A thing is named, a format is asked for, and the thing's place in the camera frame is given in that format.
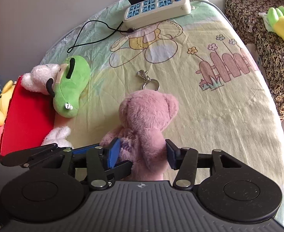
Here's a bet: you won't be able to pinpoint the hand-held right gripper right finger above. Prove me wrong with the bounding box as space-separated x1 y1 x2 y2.
165 139 243 191

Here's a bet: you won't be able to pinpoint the thin black cable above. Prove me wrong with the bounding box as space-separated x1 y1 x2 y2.
67 19 135 53

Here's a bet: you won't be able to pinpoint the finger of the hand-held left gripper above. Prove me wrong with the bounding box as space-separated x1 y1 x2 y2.
0 143 101 168

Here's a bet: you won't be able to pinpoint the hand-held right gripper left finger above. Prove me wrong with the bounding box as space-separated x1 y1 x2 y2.
37 137 133 191

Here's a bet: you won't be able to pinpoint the yellow plush toy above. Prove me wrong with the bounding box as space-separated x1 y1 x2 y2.
0 80 18 154

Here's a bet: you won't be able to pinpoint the white power strip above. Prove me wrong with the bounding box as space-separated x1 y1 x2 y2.
122 0 196 28

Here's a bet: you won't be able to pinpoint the red cardboard box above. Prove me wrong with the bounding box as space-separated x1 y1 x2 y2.
0 76 57 161

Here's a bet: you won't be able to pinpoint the pink plush bear keychain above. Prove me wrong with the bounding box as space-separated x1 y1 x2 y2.
100 70 180 182

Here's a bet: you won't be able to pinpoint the cartoon printed bed sheet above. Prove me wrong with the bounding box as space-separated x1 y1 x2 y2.
39 0 284 228

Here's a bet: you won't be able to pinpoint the small white plush bear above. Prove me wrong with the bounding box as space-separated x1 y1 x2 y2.
21 63 61 95

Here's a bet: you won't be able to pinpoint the green frog plush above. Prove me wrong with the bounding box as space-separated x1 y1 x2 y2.
46 55 91 119

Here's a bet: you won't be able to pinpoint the white bunny plush plaid ears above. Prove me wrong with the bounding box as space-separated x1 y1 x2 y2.
41 126 73 149

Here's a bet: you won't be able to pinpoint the white power cord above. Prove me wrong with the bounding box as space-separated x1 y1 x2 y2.
190 0 221 11

